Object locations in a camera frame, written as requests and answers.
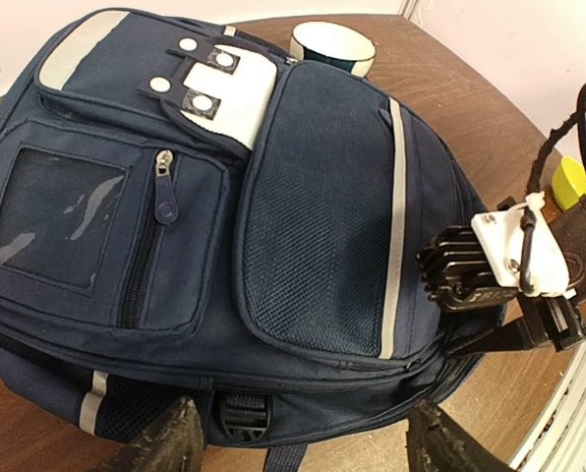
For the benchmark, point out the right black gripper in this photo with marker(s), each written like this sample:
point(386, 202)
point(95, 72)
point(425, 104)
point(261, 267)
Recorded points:
point(573, 275)

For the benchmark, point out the white and navy bowl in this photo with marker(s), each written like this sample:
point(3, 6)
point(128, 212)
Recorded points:
point(333, 44)

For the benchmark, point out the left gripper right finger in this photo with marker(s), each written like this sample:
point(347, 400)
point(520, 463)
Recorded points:
point(435, 442)

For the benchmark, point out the navy blue student backpack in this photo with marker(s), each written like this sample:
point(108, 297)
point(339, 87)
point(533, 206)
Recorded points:
point(189, 210)

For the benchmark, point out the right aluminium corner post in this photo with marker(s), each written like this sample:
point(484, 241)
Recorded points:
point(409, 9)

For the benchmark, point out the lime green bowl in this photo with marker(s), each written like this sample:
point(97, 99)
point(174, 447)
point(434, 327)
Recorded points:
point(569, 182)

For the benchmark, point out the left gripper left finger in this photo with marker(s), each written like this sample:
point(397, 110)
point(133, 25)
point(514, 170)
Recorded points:
point(174, 441)

